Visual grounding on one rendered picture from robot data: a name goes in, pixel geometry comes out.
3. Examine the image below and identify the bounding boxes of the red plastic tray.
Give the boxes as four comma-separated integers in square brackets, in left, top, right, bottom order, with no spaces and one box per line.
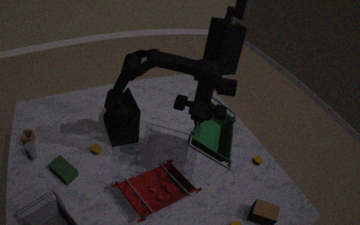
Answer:
[111,159,202,223]

